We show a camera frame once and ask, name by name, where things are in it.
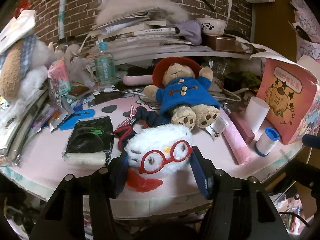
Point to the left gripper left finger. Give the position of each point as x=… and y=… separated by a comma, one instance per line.
x=105, y=184

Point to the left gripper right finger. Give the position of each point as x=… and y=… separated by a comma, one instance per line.
x=217, y=186

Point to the pink bag pack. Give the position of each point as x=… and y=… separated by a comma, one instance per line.
x=237, y=144

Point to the black green packaged item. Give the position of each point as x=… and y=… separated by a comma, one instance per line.
x=90, y=144

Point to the white plush with red glasses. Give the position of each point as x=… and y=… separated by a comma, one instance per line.
x=154, y=153

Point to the white roll blue cap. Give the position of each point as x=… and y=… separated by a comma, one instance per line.
x=267, y=141

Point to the pink rectangular bar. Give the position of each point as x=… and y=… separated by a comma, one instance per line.
x=242, y=126

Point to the white paper cup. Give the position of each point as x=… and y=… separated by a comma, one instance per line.
x=256, y=113

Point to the Paddington bear plush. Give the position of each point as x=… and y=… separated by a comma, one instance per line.
x=180, y=86

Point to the pink cartoon box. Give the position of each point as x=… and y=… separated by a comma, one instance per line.
x=292, y=92

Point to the blue luggage tag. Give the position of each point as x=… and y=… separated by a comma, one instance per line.
x=75, y=117

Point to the sticker card packets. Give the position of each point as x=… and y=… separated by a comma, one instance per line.
x=51, y=114

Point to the brown snack packet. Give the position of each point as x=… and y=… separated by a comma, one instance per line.
x=77, y=92

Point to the pink snack packet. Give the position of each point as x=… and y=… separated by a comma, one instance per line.
x=58, y=71

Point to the pink hair brush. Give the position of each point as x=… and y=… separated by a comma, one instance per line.
x=138, y=76

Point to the clear water bottle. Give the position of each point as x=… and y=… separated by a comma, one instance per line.
x=104, y=66

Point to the large white dog plush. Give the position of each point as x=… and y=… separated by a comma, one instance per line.
x=24, y=59

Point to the brown wooden box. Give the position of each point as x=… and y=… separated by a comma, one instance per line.
x=227, y=44

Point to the stack of books and papers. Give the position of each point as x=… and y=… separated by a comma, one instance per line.
x=141, y=50

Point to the purple cloth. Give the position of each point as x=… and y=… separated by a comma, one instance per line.
x=191, y=31

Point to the panda ceramic bowl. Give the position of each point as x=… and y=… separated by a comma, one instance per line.
x=212, y=26

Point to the teal wrapped pole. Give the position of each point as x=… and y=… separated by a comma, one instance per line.
x=61, y=19

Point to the grey fur piece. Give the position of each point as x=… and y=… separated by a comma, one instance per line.
x=114, y=9

